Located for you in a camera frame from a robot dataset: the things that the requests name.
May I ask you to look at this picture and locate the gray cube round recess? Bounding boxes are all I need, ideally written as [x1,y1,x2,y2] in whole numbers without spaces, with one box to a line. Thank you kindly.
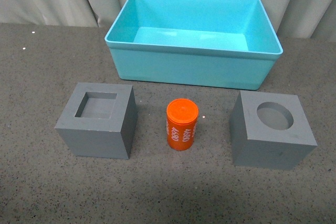
[229,91,318,170]

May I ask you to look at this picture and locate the orange cylinder white numbers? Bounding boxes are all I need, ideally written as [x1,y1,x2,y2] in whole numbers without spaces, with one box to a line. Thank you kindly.
[166,98,199,151]

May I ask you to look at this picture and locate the gray cube square recess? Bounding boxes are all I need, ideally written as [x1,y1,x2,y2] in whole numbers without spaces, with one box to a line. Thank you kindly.
[55,82,138,159]

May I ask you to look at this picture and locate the blue plastic box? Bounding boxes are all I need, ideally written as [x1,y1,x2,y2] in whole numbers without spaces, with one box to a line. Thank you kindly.
[105,0,283,90]

